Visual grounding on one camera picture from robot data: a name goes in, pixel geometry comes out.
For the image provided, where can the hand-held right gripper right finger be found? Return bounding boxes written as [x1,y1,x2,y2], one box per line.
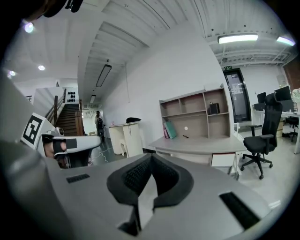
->
[145,153,272,240]

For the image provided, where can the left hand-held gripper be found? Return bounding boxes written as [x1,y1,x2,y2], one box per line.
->
[20,112,102,169]

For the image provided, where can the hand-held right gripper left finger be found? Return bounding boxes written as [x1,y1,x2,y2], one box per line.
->
[50,153,153,240]

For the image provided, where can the grey desk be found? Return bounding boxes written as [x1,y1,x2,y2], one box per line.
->
[149,135,248,181]

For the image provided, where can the grey wooden desk hutch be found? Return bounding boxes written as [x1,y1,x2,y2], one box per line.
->
[159,83,233,140]

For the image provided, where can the black office chair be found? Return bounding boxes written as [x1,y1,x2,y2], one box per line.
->
[240,92,283,180]

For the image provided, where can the person's left hand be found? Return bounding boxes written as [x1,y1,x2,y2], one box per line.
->
[45,140,68,157]

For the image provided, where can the wooden staircase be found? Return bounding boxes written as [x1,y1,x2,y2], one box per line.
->
[44,88,84,136]

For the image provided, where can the white reception counter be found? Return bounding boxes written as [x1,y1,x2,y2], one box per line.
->
[105,118,143,158]

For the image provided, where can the teal book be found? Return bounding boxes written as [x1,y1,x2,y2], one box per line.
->
[165,120,178,139]

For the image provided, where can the large black-framed ceiling lamp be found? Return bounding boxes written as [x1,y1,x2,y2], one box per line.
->
[96,64,112,88]

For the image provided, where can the black door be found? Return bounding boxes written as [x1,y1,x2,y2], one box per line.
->
[222,67,251,124]

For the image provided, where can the small black swivel chair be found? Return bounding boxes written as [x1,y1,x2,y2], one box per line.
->
[285,117,300,143]

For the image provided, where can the large black monitor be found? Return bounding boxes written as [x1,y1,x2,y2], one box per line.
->
[274,85,292,101]

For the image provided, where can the long white ceiling lamp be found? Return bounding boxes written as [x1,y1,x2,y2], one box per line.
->
[217,34,259,45]
[276,36,296,46]

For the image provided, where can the white floor cable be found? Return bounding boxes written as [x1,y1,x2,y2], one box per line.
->
[90,145,111,165]

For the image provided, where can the white wall cable duct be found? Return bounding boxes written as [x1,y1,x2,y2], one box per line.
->
[125,64,131,104]

